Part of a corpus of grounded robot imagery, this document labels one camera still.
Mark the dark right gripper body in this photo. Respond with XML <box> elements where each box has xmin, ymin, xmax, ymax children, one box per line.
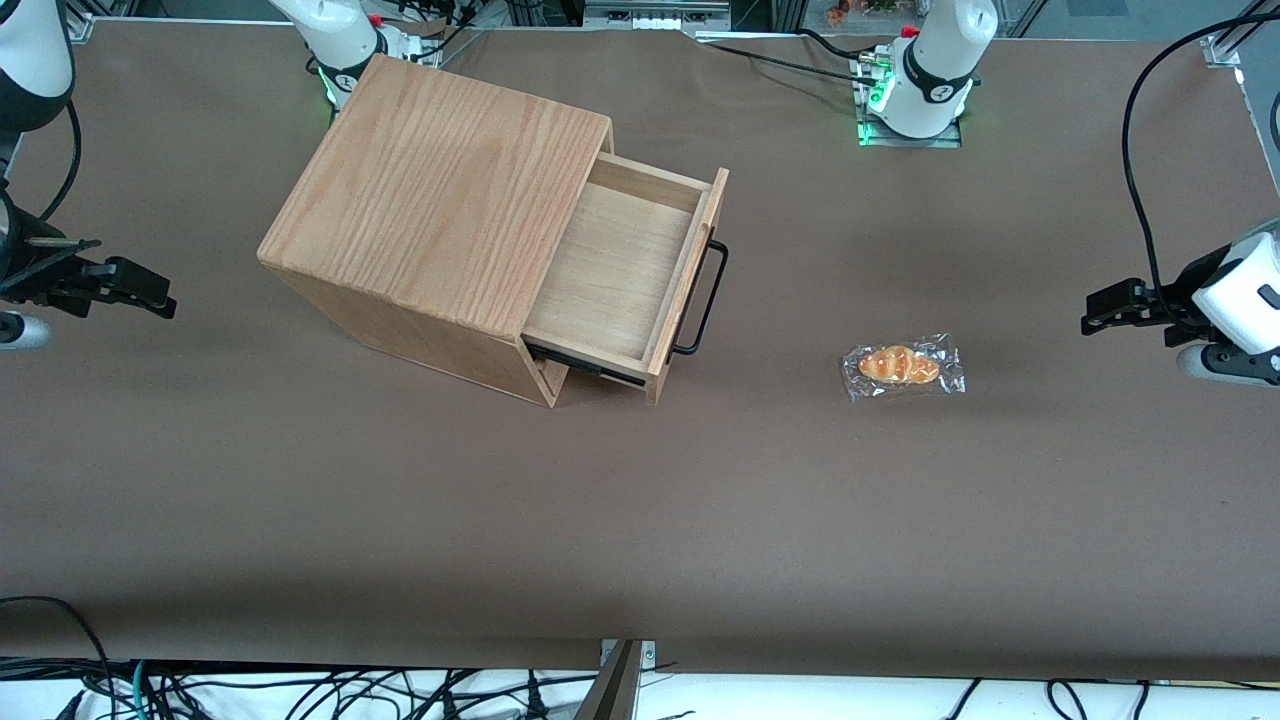
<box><xmin>0</xmin><ymin>188</ymin><xmax>71</xmax><ymax>306</ymax></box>

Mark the black metal drawer handle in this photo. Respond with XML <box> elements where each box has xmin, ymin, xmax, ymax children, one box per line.
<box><xmin>668</xmin><ymin>238</ymin><xmax>731</xmax><ymax>358</ymax></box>

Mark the wooden drawer cabinet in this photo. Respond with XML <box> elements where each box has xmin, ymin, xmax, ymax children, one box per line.
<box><xmin>257</xmin><ymin>55</ymin><xmax>613</xmax><ymax>408</ymax></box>

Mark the bread roll in clear wrapper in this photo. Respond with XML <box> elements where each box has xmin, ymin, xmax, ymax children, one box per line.
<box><xmin>841</xmin><ymin>333</ymin><xmax>967</xmax><ymax>402</ymax></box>

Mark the brown paper table cover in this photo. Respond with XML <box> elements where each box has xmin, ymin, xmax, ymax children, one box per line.
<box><xmin>0</xmin><ymin>20</ymin><xmax>1280</xmax><ymax>681</ymax></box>

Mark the grey metal bar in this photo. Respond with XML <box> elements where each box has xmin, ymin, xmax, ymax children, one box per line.
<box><xmin>575</xmin><ymin>640</ymin><xmax>641</xmax><ymax>720</ymax></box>

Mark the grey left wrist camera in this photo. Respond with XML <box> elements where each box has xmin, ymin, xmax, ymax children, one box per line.
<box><xmin>1176</xmin><ymin>340</ymin><xmax>1280</xmax><ymax>387</ymax></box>

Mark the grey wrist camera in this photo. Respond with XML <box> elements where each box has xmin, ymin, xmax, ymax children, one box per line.
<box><xmin>1176</xmin><ymin>340</ymin><xmax>1280</xmax><ymax>387</ymax></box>
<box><xmin>0</xmin><ymin>312</ymin><xmax>53</xmax><ymax>351</ymax></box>

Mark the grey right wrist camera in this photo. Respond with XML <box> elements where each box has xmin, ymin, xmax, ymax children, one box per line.
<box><xmin>0</xmin><ymin>312</ymin><xmax>53</xmax><ymax>351</ymax></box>

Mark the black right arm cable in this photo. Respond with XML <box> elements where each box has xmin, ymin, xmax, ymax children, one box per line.
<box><xmin>38</xmin><ymin>98</ymin><xmax>83</xmax><ymax>223</ymax></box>

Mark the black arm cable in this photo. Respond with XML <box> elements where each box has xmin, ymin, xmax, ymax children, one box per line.
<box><xmin>38</xmin><ymin>98</ymin><xmax>83</xmax><ymax>223</ymax></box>
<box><xmin>1122</xmin><ymin>8</ymin><xmax>1280</xmax><ymax>296</ymax></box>

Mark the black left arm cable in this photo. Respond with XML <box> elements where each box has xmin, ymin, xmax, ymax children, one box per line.
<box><xmin>1122</xmin><ymin>8</ymin><xmax>1280</xmax><ymax>296</ymax></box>

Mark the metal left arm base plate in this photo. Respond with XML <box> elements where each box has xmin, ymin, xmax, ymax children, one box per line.
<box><xmin>853</xmin><ymin>48</ymin><xmax>966</xmax><ymax>149</ymax></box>

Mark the black looped cable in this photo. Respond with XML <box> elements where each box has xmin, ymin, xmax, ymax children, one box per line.
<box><xmin>0</xmin><ymin>596</ymin><xmax>119</xmax><ymax>720</ymax></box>

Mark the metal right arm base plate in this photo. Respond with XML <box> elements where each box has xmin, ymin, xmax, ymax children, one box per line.
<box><xmin>318</xmin><ymin>20</ymin><xmax>441</xmax><ymax>106</ymax></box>

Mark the black cable on table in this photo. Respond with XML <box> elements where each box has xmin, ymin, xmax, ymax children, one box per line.
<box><xmin>795</xmin><ymin>27</ymin><xmax>881</xmax><ymax>63</ymax></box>
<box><xmin>712</xmin><ymin>42</ymin><xmax>876</xmax><ymax>81</ymax></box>

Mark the black drawer slide rail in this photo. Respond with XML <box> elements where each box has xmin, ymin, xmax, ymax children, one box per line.
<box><xmin>524</xmin><ymin>340</ymin><xmax>648</xmax><ymax>388</ymax></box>

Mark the aluminium frame rail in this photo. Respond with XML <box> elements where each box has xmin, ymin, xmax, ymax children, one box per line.
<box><xmin>583</xmin><ymin>0</ymin><xmax>733</xmax><ymax>31</ymax></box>

